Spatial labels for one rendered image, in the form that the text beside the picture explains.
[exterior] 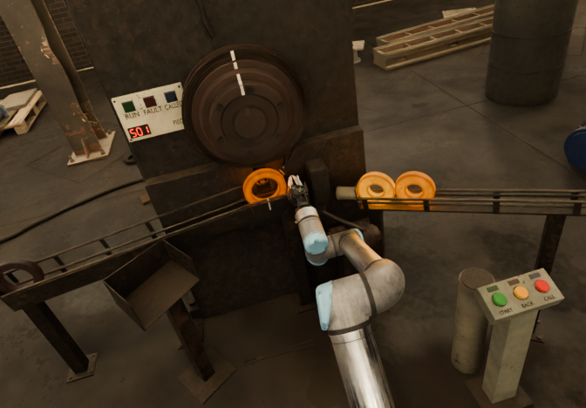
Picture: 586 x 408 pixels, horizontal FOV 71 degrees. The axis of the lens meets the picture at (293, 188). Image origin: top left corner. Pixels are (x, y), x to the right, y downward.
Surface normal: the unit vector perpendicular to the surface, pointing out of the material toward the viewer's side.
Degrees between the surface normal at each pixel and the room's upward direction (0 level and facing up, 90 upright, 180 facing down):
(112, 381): 0
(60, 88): 90
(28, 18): 90
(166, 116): 90
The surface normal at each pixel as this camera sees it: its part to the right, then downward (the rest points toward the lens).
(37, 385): -0.16, -0.81
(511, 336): 0.22, 0.52
